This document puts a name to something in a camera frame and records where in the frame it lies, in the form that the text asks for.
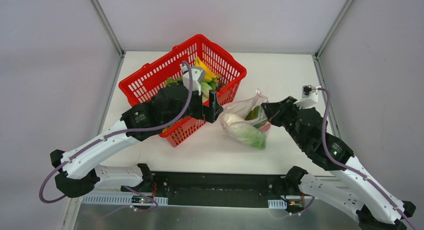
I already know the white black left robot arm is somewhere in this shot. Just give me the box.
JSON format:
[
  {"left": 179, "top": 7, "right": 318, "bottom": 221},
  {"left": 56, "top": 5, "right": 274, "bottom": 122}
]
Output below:
[{"left": 50, "top": 83, "right": 223, "bottom": 198}]

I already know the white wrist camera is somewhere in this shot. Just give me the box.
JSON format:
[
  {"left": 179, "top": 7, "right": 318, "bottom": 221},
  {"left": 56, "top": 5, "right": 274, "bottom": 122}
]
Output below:
[
  {"left": 180, "top": 64, "right": 206, "bottom": 96},
  {"left": 294, "top": 85, "right": 321, "bottom": 109}
]

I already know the red plastic shopping basket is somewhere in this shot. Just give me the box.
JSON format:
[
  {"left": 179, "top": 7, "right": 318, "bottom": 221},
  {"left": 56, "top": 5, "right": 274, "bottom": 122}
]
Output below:
[{"left": 118, "top": 34, "right": 247, "bottom": 147}]

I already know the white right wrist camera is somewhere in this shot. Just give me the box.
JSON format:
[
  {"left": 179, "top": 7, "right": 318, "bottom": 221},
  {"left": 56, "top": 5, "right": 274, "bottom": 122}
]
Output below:
[{"left": 294, "top": 85, "right": 321, "bottom": 109}]

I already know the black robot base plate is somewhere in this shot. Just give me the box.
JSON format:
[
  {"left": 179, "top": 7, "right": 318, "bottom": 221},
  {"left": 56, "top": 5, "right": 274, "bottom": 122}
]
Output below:
[{"left": 136, "top": 171, "right": 305, "bottom": 208}]

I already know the yellow banana bunch back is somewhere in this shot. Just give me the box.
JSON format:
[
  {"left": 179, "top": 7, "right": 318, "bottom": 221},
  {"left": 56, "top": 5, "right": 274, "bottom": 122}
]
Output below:
[{"left": 194, "top": 57, "right": 219, "bottom": 84}]

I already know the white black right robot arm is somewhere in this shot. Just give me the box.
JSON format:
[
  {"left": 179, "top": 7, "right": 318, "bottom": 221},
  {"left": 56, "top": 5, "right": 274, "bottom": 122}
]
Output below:
[{"left": 261, "top": 94, "right": 416, "bottom": 229}]

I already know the green bell pepper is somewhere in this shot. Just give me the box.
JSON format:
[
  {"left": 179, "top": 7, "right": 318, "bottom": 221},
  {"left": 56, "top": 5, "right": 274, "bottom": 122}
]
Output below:
[{"left": 245, "top": 105, "right": 268, "bottom": 129}]

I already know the green lettuce leaf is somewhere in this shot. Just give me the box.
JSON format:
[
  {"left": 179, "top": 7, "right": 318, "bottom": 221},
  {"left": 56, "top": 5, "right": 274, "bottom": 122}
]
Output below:
[{"left": 200, "top": 81, "right": 212, "bottom": 100}]

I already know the clear zip top bag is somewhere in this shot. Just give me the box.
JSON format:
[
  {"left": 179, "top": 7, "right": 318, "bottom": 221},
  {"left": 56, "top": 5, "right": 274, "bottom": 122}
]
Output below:
[{"left": 218, "top": 89, "right": 271, "bottom": 150}]

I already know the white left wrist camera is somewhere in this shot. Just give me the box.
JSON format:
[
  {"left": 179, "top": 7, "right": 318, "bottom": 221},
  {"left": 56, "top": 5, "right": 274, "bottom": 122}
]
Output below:
[{"left": 180, "top": 64, "right": 206, "bottom": 96}]

